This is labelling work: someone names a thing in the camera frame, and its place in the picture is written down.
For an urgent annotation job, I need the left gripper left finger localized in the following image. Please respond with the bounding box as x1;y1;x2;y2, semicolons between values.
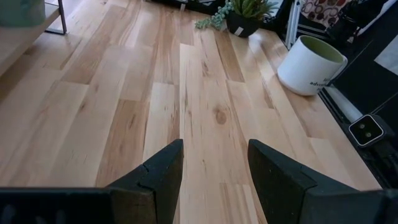
0;139;184;224

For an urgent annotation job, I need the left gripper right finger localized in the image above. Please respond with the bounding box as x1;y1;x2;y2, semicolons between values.
248;139;398;224

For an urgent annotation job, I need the sage green mug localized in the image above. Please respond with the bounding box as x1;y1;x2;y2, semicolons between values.
0;0;47;28

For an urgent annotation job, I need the potted succulent plant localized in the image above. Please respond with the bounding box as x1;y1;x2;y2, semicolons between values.
195;0;280;39

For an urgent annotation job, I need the circle patterned fabric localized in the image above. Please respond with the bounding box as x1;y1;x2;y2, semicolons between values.
300;0;352;29

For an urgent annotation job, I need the table-level camera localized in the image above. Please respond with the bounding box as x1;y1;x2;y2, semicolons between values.
348;113;387;147

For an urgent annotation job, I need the white metal post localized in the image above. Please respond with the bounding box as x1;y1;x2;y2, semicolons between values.
285;0;304;50

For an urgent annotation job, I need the wooden shelf black frame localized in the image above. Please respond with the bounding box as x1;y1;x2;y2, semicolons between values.
0;0;68;78

